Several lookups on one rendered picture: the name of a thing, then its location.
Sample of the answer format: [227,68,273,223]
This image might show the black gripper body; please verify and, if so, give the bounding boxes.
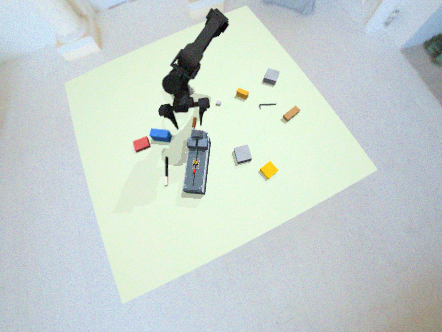
[158,86,210,117]

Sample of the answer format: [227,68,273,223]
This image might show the small yellow block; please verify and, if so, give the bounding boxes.
[236,88,249,100]

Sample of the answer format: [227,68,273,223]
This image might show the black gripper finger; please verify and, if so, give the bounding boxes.
[199,108,207,126]
[164,111,178,130]

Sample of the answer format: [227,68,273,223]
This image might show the red rectangular block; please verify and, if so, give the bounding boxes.
[133,136,151,152]

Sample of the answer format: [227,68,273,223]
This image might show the yellow square block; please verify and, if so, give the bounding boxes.
[260,161,279,179]

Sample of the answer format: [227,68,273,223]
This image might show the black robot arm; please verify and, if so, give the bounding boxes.
[161,8,229,114]

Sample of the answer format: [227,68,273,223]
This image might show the blue block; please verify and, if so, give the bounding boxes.
[149,128,172,142]

